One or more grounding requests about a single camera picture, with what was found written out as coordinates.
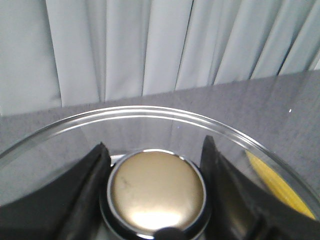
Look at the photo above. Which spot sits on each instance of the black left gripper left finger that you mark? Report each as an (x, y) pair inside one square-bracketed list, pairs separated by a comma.
[(65, 209)]

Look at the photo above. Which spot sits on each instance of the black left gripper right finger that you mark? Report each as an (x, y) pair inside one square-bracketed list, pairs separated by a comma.
[(243, 211)]

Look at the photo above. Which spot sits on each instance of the yellow corn cob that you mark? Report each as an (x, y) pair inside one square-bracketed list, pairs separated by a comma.
[(278, 186)]

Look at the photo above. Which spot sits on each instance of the glass pot lid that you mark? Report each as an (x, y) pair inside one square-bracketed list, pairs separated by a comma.
[(155, 189)]

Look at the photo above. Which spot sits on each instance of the white curtain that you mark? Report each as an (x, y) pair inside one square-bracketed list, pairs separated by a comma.
[(61, 53)]

